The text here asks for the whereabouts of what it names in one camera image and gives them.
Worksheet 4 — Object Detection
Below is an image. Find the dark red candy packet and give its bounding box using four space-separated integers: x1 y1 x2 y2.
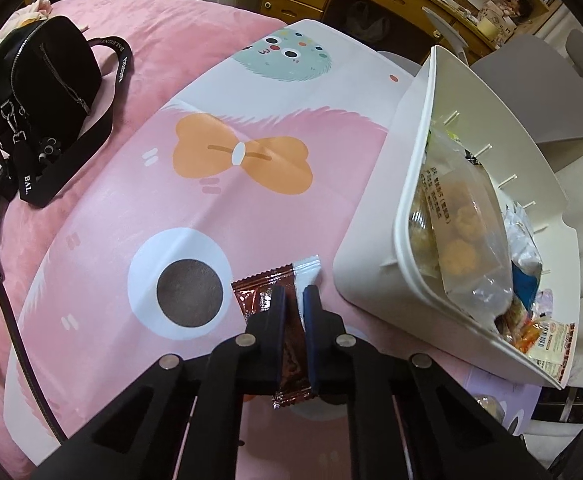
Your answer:
232 255 321 410

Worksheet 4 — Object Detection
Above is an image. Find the crab roe noodle snack bag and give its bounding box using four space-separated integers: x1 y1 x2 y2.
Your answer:
418 159 515 331

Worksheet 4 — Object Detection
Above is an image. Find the orange dried fruit packet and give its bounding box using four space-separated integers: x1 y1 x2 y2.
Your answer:
497 308 544 353

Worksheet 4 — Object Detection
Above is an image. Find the blue small snack packet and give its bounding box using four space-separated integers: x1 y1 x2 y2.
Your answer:
512 262 543 311

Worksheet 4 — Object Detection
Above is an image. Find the grey white snack bag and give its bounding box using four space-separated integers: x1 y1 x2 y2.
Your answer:
503 203 543 280

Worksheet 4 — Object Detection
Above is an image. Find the white plastic storage bin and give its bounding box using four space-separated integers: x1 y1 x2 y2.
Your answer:
333 47 581 388

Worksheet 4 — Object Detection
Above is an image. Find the rice cracker pack upper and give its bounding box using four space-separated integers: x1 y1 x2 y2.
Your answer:
474 394 505 424

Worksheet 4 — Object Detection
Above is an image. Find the cartoon printed play mat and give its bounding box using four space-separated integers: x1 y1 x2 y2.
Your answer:
2 18 543 480

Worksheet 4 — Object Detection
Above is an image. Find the pink bed cover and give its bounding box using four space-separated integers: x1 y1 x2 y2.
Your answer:
0 0 280 479

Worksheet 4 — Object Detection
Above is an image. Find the grey office chair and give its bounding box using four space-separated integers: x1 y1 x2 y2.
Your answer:
376 6 583 174

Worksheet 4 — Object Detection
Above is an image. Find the black leather handbag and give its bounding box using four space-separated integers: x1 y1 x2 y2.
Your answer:
1 16 133 208

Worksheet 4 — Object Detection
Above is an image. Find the cream mug on desk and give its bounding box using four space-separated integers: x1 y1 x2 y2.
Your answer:
477 18 500 42

